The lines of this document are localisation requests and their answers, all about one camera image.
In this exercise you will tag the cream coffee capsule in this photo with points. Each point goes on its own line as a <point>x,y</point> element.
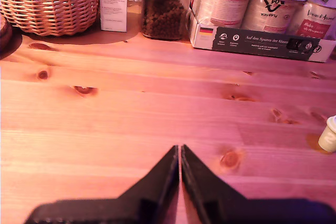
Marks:
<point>329,136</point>

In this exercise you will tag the printed cardboard can tray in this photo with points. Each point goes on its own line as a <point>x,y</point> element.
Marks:
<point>252,44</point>

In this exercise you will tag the glass jar with brown pellets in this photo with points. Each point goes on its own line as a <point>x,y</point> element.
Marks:
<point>164,16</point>

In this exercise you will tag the tin can with recycling logo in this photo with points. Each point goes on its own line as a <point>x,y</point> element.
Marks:
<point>273,14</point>

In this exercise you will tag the white printed carton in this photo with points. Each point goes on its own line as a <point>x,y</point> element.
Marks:
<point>113,1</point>

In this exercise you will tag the tin can with red label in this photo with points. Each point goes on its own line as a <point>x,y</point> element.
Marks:
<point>315,22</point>

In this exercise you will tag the woven wicker basket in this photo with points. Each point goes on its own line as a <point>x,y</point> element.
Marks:
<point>50,1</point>

